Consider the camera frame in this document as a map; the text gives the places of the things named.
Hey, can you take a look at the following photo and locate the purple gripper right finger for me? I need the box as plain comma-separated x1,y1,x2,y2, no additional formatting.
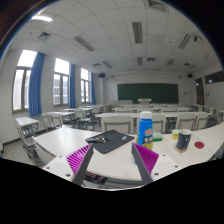
131,143,159,185

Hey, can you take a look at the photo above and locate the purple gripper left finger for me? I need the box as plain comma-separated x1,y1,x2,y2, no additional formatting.
66,144,93,186

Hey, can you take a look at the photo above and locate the blue plastic bottle white cap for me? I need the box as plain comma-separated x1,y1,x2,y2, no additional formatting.
136,111,153,150

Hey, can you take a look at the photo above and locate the bunch of keys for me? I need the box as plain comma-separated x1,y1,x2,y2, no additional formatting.
95,135,110,143

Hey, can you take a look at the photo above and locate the black mouse pad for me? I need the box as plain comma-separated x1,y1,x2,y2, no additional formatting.
86,130,134,154

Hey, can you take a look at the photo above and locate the yellow green sponge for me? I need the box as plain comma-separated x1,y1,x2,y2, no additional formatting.
171,129,180,140

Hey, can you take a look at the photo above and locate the white chair front left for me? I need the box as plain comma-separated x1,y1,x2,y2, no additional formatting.
101,116,134,134

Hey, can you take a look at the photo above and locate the white chair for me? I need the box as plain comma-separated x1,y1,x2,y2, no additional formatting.
101,116,134,134
176,113,196,130

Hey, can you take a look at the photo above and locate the dark blue printed cup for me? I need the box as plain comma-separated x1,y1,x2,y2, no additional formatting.
176,129,192,153

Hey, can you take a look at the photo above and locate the white chair front right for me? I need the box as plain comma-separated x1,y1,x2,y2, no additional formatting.
176,113,196,130

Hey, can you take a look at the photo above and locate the red round coaster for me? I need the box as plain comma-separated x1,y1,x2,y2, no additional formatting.
194,141,204,149

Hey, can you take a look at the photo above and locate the white teacher podium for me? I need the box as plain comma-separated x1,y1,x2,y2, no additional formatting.
138,98,152,104

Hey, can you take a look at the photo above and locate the white desk left side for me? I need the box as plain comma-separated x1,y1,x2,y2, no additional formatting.
15,117,39,136

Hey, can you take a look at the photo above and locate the green chalkboard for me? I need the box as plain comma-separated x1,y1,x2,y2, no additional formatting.
117,83,179,104

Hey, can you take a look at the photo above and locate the blue curtain far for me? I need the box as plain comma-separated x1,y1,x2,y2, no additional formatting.
90,73,96,105

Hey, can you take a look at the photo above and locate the blue curtain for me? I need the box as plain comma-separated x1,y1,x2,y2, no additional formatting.
69,64,76,108
90,73,96,105
28,52,45,116

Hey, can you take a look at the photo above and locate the blue curtain middle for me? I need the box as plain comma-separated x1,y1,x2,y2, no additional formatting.
69,64,76,108

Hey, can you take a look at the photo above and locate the dark classroom door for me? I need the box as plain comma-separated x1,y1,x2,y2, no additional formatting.
195,78,204,105

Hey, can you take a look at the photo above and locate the blue curtain left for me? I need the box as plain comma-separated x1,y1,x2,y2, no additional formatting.
28,52,45,116

